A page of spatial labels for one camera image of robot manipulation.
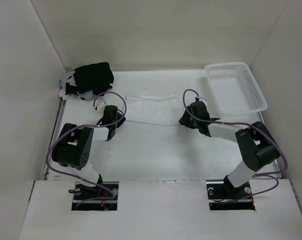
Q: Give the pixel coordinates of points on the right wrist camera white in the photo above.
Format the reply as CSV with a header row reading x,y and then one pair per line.
x,y
201,99

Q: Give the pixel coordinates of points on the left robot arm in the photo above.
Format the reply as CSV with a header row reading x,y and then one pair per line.
x,y
73,146

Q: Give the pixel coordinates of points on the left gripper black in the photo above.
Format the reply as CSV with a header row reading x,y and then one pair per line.
x,y
121,121

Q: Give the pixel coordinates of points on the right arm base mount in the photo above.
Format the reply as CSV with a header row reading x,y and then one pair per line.
x,y
222,196

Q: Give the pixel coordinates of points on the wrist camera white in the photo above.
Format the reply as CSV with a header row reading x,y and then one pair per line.
x,y
100,105
201,99

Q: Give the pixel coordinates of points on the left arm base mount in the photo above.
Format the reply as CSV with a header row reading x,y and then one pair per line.
x,y
93,198

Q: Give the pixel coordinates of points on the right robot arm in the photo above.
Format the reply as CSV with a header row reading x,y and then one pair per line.
x,y
257,146

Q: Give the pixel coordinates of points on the white tank top in pile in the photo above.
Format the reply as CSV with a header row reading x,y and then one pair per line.
x,y
69,88

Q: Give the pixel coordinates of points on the white tank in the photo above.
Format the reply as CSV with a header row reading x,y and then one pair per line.
x,y
69,88
154,110

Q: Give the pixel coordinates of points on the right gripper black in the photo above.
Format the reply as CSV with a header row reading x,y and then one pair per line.
x,y
184,120

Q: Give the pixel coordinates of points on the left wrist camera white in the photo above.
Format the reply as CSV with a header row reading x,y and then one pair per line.
x,y
100,105

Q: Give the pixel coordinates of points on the white plastic basket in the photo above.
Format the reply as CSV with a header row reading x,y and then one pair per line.
x,y
234,89

